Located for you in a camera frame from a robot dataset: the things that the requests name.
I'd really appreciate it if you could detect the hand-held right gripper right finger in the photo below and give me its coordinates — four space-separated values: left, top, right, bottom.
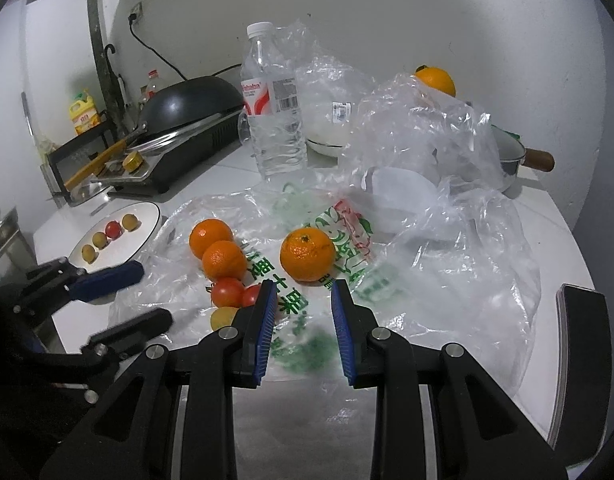
331 279 570 480

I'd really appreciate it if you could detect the mandarin with green stem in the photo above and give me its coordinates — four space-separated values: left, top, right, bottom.
279 226 336 283

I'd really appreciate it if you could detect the yellow oil bottle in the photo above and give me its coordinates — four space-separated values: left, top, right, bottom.
69 90 104 136

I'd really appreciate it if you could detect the red cap bottle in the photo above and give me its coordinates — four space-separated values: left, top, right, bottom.
139 69 163 106

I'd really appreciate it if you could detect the saucepan with wooden handle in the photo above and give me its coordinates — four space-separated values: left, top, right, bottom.
490 125 555 193

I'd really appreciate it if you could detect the white bowl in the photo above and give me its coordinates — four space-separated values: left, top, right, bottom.
306 132 360 157

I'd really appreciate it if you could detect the black metal rack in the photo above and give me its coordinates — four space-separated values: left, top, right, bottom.
39 122 112 196

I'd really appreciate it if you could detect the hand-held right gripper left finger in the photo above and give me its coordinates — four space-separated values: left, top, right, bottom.
39 280 279 480

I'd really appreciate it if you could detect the green printed plastic bag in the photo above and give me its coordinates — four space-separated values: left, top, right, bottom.
108 180 543 396

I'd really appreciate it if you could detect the clear water bottle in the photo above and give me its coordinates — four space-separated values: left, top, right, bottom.
239 21 309 177

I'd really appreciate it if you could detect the steel tabletop stove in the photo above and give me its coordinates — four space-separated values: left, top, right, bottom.
92 105 248 196

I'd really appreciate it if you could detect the white plate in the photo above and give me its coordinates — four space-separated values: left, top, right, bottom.
67 201 162 268

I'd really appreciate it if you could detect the black wok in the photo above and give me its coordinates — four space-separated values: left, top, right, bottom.
62 76 245 191

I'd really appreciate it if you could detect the black power cable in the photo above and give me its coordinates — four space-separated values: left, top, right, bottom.
129 17 243 81

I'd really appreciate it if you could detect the black umbrella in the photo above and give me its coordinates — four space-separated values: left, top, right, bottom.
103 44 130 131

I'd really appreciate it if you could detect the large orange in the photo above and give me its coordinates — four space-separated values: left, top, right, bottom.
414 65 457 98

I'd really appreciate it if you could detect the grey vertical pipe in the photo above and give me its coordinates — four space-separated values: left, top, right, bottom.
86 0 125 141

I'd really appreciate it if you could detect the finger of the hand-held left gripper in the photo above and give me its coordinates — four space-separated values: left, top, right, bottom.
79 307 174 362
14 257 145 319

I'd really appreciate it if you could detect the small mandarin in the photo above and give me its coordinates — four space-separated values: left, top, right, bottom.
202 240 249 282
189 217 234 260

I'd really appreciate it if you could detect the hanging metal utensil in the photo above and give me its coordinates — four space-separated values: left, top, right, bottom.
21 91 35 136

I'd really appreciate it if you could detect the clear plastic bag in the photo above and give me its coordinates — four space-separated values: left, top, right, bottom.
272 19 388 156
337 72 508 196

